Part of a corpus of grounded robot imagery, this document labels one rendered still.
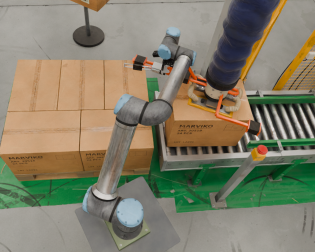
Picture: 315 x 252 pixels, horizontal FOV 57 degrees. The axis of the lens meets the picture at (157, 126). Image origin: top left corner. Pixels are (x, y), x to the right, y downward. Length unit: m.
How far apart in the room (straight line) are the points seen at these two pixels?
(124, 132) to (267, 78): 2.88
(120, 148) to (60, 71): 1.58
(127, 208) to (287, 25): 4.04
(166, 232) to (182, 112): 0.83
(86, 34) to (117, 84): 1.42
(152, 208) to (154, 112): 0.81
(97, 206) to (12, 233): 1.31
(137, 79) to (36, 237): 1.63
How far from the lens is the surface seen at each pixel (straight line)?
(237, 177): 2.36
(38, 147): 2.46
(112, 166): 1.53
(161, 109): 1.39
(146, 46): 3.94
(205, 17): 4.61
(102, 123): 2.50
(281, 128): 2.86
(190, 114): 2.12
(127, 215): 1.64
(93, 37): 3.98
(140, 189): 2.02
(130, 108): 1.38
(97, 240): 1.93
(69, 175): 2.88
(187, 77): 2.13
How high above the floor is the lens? 2.64
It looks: 57 degrees down
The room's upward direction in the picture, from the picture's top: 12 degrees clockwise
